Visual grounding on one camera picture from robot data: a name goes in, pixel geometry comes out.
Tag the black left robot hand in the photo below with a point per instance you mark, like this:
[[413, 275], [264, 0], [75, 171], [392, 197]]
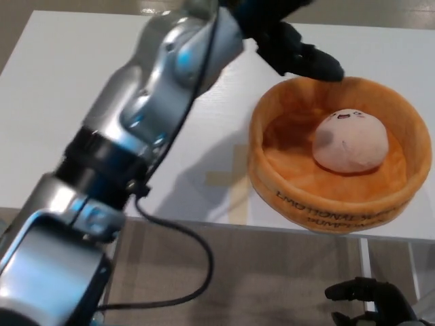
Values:
[[289, 47]]

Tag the short masking tape strip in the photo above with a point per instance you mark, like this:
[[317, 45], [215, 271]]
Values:
[[221, 178]]

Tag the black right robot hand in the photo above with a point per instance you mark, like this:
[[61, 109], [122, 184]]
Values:
[[387, 302]]

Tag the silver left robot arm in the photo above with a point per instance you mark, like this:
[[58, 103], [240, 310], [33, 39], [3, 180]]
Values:
[[136, 112]]

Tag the pink round plush toy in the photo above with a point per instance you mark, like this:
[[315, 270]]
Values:
[[350, 142]]

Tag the orange plush round plate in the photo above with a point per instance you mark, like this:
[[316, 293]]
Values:
[[340, 190]]

